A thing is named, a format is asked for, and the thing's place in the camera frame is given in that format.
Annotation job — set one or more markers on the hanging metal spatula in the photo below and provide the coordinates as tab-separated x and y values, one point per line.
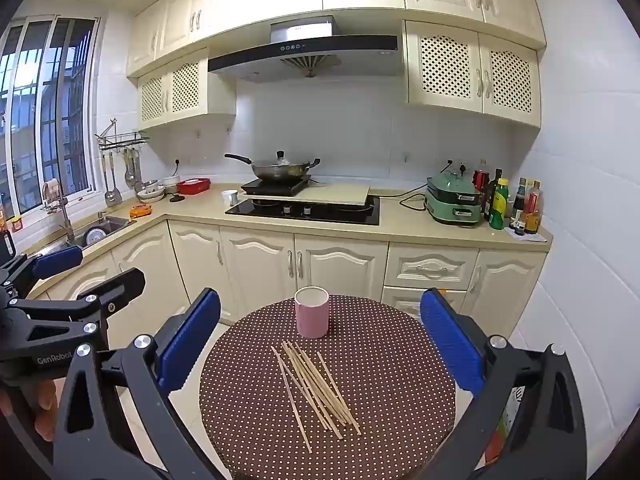
112	195

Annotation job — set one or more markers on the small white cup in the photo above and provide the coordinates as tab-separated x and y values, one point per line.
230	197

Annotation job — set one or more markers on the steel faucet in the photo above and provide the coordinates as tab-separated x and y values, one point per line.
64	215

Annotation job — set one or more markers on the dark glass bottle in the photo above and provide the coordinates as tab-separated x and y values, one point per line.
492	195

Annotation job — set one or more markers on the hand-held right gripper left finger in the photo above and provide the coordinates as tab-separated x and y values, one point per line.
190	340

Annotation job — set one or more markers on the red can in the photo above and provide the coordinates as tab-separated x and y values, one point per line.
481	181

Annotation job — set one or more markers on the barred kitchen window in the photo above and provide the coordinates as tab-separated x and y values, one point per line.
60	110

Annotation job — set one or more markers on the wall utensil rack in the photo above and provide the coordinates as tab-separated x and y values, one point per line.
120	140

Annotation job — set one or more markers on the green electric cooker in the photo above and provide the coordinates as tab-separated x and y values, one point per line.
452	200

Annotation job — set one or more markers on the stacked white bowls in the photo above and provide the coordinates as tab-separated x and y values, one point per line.
150	192

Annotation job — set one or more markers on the person's left hand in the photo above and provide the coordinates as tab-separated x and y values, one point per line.
45	397

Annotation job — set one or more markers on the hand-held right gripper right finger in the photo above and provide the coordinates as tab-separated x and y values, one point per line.
450	345

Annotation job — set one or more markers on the black glass range hood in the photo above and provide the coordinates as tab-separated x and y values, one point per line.
300	55

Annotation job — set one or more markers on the bunch of wooden chopsticks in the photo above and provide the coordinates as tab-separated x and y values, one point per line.
314	382

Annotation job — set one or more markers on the red rectangular container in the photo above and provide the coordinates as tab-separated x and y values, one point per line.
192	186

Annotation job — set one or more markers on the black glass gas hob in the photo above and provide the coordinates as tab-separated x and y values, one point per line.
345	215

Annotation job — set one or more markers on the cream base cabinets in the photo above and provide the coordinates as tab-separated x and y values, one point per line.
260	270

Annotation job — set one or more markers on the steel sink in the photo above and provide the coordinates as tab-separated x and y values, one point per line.
112	224

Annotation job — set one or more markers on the pink cup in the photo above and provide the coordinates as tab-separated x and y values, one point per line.
312	317

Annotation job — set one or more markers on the hanging metal ladle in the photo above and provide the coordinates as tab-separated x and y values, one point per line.
129	175

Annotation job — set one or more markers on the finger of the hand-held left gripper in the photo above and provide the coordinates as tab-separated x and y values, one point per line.
57	261
120	287

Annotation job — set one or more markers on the black induction cooker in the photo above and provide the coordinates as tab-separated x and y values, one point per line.
270	185

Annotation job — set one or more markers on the brown polka dot tablecloth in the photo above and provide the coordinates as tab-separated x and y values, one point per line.
385	360

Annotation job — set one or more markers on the cream lattice door cabinet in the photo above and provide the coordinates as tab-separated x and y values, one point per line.
475	75
220	95

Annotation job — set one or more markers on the dark sauce bottle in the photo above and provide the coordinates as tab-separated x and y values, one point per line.
518	205

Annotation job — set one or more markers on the orange sauce bottle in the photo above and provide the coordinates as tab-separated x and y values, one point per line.
533	210

